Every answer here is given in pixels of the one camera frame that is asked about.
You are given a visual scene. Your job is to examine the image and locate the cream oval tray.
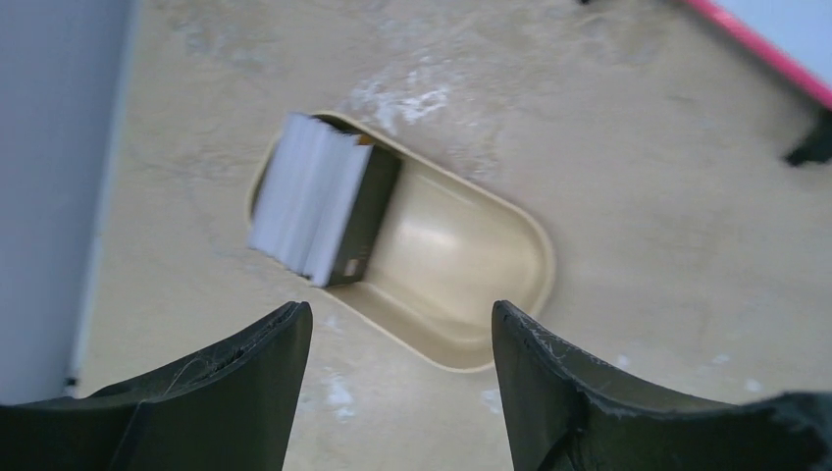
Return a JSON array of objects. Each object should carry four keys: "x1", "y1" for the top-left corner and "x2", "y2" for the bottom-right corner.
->
[{"x1": 305, "y1": 112, "x2": 555, "y2": 373}]

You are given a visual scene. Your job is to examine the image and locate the pink framed whiteboard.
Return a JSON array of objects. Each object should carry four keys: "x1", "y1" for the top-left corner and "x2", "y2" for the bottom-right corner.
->
[{"x1": 689, "y1": 0, "x2": 831, "y2": 108}]

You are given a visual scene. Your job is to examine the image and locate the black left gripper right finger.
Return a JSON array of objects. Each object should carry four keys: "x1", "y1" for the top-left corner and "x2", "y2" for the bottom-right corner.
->
[{"x1": 492, "y1": 300, "x2": 831, "y2": 470}]

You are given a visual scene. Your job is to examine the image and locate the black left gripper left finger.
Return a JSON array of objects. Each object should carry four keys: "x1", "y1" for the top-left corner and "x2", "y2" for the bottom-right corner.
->
[{"x1": 1, "y1": 301, "x2": 313, "y2": 470}]

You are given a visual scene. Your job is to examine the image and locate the black whiteboard stand foot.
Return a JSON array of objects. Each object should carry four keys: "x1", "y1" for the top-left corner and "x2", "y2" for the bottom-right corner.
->
[{"x1": 784, "y1": 110, "x2": 831, "y2": 167}]

